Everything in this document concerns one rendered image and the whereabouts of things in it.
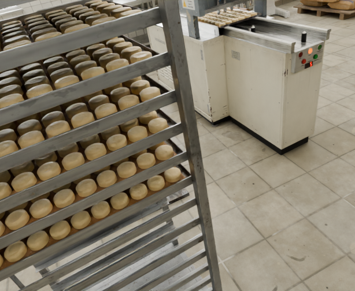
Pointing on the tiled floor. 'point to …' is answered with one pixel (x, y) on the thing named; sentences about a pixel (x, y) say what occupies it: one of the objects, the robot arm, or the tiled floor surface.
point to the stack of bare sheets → (177, 196)
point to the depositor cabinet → (200, 71)
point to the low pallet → (333, 10)
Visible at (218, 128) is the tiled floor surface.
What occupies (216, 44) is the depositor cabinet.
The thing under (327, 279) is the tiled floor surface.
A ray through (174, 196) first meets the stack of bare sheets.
